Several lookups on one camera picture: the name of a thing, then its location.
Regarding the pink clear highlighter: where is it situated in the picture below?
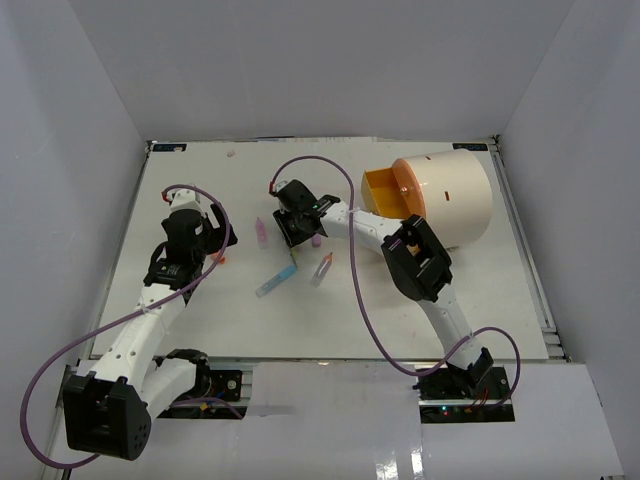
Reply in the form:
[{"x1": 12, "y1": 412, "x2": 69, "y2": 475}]
[{"x1": 255, "y1": 217, "x2": 268, "y2": 249}]

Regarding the orange tip clear highlighter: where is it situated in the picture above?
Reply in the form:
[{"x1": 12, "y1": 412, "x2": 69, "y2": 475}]
[{"x1": 310, "y1": 252, "x2": 333, "y2": 287}]

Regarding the yellow drawer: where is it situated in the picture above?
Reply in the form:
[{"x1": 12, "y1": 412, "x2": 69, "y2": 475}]
[{"x1": 361, "y1": 168, "x2": 411, "y2": 219}]

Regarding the cream round drawer organizer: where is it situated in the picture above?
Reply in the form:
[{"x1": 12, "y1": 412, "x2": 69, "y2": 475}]
[{"x1": 391, "y1": 150, "x2": 493, "y2": 247}]

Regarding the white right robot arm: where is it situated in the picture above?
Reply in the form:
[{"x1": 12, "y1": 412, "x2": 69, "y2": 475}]
[{"x1": 269, "y1": 180, "x2": 493, "y2": 399}]

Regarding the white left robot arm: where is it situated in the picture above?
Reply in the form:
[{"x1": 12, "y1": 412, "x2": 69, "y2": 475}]
[{"x1": 62, "y1": 185, "x2": 237, "y2": 461}]

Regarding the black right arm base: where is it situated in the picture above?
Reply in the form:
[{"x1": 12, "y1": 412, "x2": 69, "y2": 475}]
[{"x1": 413, "y1": 367, "x2": 515, "y2": 425}]

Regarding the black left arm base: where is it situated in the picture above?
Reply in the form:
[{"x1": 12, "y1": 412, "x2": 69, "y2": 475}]
[{"x1": 174, "y1": 367, "x2": 243, "y2": 404}]

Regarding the blue cap clear highlighter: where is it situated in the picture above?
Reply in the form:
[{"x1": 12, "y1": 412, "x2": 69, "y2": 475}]
[{"x1": 255, "y1": 264, "x2": 297, "y2": 298}]

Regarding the aluminium rail right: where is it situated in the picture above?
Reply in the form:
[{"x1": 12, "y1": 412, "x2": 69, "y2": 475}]
[{"x1": 491, "y1": 147, "x2": 571, "y2": 362}]

